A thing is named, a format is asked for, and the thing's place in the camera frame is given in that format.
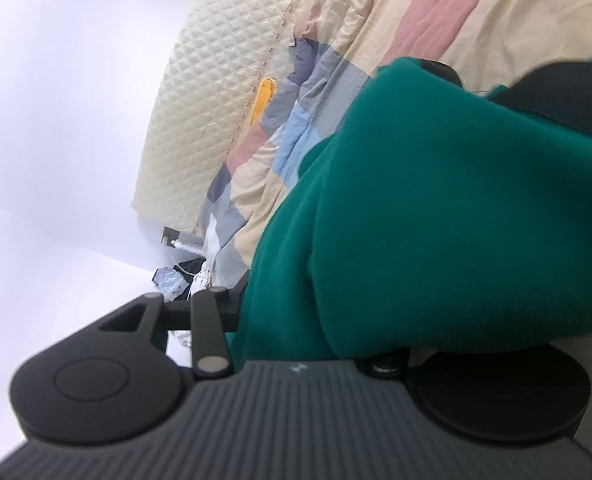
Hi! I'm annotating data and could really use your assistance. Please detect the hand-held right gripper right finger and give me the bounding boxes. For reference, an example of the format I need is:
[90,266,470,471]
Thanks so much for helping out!
[358,345,409,380]

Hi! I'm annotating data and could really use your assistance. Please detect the white spray bottle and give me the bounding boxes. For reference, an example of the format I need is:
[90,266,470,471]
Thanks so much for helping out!
[172,238,205,257]

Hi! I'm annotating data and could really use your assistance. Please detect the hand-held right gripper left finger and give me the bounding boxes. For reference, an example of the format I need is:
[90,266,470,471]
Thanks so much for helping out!
[98,272,250,381]

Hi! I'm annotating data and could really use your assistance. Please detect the white clothes pile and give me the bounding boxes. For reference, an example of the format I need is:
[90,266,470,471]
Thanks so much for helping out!
[188,259,215,292]

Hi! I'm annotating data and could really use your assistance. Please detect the clear plastic bag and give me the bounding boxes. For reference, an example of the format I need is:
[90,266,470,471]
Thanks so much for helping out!
[152,266,187,297]

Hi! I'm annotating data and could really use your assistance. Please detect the green hoodie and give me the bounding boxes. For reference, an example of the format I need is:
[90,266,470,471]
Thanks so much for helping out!
[226,55,592,366]

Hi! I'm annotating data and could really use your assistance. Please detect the patchwork quilt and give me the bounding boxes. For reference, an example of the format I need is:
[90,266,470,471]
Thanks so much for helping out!
[196,0,592,281]

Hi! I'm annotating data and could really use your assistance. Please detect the black clothes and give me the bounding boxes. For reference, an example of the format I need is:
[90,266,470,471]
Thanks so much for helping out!
[172,257,207,282]

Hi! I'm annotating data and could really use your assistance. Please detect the yellow object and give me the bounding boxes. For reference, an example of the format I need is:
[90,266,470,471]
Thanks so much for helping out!
[248,77,277,126]

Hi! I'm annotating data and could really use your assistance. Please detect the quilted cream headboard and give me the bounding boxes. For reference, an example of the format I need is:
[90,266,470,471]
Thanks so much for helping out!
[130,0,321,233]

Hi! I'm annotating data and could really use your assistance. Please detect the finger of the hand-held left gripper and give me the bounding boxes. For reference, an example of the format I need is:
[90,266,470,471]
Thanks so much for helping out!
[418,59,464,88]

